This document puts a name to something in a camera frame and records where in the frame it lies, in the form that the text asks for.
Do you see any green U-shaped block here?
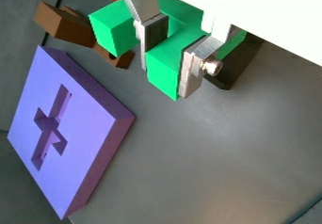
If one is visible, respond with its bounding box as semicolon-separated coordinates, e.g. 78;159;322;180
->
86;0;248;102

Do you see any purple board with cross slot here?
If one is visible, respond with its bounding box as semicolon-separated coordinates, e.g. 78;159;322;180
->
8;46;135;218

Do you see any brown T-shaped block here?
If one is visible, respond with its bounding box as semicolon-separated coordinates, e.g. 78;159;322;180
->
33;1;135;69

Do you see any black angle bracket fixture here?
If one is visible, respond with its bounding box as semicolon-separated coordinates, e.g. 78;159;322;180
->
204;33;264;90

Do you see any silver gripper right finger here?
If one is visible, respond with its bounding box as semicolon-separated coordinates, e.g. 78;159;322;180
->
176;24;248;100

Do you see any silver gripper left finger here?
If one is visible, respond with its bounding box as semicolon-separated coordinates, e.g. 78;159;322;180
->
124;0;168;70

